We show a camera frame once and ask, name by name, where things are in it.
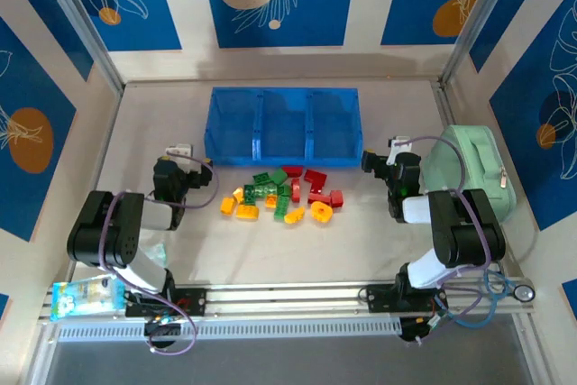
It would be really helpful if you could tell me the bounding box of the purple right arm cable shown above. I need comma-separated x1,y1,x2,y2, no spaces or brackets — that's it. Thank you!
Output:
405,134,493,345

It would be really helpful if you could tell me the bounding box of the mint green zipper pouch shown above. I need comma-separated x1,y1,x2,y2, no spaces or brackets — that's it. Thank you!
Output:
423,124,513,225

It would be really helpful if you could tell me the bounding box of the blue cable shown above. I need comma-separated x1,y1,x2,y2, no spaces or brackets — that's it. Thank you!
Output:
450,270,516,330

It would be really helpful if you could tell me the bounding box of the thin grey cable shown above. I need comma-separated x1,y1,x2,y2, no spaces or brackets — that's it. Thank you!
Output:
512,225,541,265

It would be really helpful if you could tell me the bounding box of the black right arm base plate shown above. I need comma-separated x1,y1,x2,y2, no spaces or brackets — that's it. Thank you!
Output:
364,283,450,314

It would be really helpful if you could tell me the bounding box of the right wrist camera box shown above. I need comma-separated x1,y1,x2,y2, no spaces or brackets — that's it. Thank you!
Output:
386,135,414,165

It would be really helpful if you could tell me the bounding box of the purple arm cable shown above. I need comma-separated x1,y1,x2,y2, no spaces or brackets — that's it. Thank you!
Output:
97,155,221,356
405,134,493,345

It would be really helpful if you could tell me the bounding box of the white slotted cable duct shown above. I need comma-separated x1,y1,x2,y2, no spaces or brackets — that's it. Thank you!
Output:
57,317,402,343

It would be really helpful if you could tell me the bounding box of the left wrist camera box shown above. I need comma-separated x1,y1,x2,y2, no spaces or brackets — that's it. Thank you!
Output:
165,143,194,161

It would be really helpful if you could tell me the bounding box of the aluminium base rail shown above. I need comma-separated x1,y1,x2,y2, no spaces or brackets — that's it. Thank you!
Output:
38,274,537,327

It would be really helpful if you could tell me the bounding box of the yellow round lego brick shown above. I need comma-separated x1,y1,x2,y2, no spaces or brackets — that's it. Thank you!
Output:
310,200,334,224

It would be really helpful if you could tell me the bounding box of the blue snack packet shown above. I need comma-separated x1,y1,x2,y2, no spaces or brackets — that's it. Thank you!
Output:
50,274,128,323

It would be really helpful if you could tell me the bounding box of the aluminium frame post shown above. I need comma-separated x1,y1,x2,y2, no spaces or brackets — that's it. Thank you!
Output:
439,0,531,85
33,0,125,94

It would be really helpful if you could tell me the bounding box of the blue three-compartment bin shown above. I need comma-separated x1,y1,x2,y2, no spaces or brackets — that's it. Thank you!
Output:
203,87,363,169

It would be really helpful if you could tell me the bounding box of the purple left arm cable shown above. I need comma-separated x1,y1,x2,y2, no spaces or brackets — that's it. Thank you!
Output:
97,155,221,356

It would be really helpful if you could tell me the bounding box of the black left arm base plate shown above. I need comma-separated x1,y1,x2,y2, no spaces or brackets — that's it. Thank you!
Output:
124,288,208,318

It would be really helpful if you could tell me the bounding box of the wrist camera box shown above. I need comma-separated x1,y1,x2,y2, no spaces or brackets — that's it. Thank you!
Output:
386,135,414,165
165,143,194,161

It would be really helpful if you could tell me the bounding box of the round silver disc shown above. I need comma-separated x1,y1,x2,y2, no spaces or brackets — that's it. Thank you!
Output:
513,283,537,305

